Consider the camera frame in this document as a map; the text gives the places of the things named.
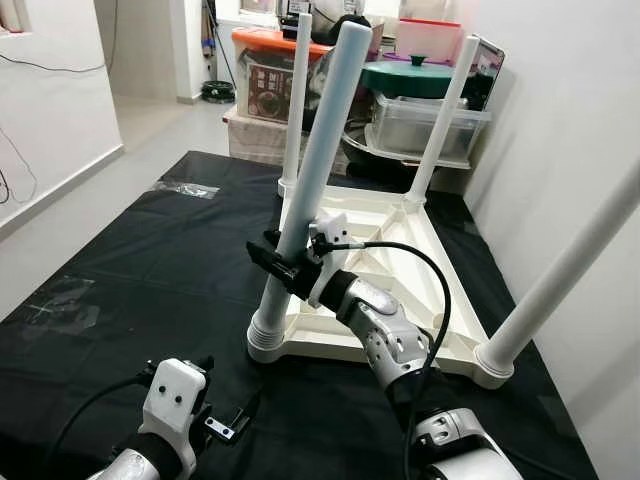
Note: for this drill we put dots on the red printed carton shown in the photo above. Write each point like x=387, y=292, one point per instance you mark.
x=262, y=90

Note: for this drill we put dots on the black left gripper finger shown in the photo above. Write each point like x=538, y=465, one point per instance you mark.
x=202, y=363
x=251, y=407

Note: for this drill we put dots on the black kitchen appliance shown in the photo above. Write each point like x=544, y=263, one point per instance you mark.
x=295, y=10

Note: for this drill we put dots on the clear storage box orange lid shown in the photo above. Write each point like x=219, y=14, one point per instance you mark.
x=260, y=40

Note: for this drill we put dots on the green pot lid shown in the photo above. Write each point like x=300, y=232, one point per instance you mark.
x=420, y=80

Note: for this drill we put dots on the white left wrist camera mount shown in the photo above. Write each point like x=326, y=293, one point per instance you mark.
x=175, y=395

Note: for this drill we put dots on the white plastic table top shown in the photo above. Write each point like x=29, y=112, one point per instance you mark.
x=400, y=240

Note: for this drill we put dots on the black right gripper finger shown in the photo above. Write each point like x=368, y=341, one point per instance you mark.
x=272, y=238
x=270, y=259

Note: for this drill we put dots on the black tablecloth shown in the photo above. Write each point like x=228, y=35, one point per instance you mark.
x=150, y=300

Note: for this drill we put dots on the beige cloth covered bench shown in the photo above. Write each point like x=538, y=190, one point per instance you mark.
x=255, y=142

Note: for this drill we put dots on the black cloth bundle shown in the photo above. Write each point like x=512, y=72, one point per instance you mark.
x=350, y=25

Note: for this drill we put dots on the clear plastic bag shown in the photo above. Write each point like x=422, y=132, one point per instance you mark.
x=185, y=190
x=60, y=305

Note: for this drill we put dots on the clear plastic container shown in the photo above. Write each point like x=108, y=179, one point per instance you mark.
x=420, y=130

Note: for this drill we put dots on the pink plastic tub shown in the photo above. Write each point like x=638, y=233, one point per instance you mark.
x=430, y=35

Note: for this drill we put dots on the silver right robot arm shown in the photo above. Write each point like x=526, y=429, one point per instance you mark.
x=385, y=330

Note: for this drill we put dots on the black round wok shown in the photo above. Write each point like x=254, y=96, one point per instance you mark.
x=357, y=152

